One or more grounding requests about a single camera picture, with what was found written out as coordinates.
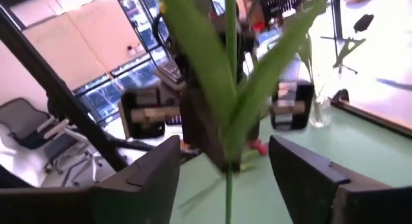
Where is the clear diamond-cut glass vase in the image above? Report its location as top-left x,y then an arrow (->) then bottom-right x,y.
308,94 -> 332,128

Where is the green table mat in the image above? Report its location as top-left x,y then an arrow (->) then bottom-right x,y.
169,104 -> 412,224

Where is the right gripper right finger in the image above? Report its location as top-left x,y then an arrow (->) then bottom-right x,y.
268,135 -> 412,224

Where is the black curved bracket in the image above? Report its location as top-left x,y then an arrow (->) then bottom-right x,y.
330,88 -> 351,105

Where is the black frame post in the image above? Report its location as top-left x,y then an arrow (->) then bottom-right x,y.
0,5 -> 129,172

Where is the green flower stem with leaves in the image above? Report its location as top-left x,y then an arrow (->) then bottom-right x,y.
162,0 -> 331,224

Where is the black keyboard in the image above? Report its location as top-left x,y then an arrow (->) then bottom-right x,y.
153,58 -> 187,89

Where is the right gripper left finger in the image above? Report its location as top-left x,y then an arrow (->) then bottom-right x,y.
0,135 -> 182,224

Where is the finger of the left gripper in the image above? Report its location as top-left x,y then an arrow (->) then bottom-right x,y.
249,119 -> 261,144
180,85 -> 241,173

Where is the black tripod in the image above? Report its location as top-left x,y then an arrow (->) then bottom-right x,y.
320,0 -> 368,74

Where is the black office chair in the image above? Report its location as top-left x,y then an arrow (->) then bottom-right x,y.
0,97 -> 97,186

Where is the red tulip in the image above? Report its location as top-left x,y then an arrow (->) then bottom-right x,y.
238,138 -> 270,173

